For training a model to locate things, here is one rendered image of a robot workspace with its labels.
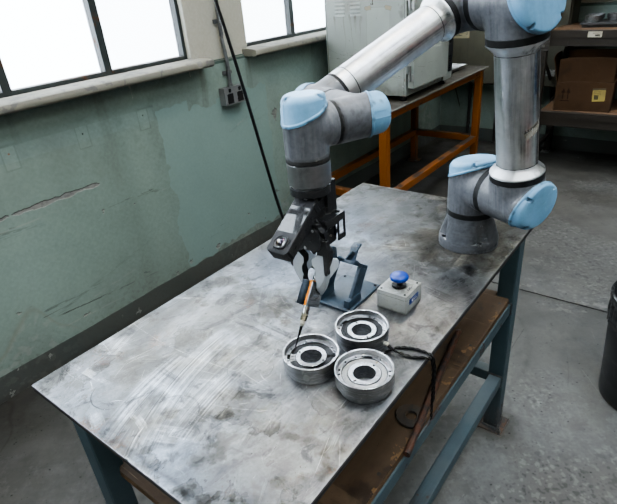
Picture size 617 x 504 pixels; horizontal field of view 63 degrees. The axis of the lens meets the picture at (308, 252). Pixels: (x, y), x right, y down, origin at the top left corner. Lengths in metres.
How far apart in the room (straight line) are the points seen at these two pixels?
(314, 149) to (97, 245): 1.77
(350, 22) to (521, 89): 2.19
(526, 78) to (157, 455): 0.94
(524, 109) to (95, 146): 1.79
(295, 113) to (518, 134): 0.51
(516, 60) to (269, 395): 0.77
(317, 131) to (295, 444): 0.50
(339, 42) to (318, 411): 2.64
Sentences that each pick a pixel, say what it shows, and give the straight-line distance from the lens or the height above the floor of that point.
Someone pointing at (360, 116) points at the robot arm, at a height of 1.24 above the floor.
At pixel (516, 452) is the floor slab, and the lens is 1.95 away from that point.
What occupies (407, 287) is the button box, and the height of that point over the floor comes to 0.85.
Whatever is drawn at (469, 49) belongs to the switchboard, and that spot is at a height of 0.83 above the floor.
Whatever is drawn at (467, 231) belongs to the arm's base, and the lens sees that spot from 1.33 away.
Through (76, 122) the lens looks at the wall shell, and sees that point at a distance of 2.35.
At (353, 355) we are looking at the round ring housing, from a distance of 0.95.
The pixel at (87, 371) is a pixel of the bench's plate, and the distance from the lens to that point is 1.12.
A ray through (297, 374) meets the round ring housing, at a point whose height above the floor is 0.83.
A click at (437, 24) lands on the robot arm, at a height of 1.35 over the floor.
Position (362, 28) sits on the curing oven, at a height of 1.18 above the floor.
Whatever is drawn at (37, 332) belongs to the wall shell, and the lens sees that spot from 2.47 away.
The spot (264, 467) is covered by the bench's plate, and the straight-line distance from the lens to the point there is 0.84.
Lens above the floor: 1.44
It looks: 28 degrees down
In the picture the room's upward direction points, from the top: 5 degrees counter-clockwise
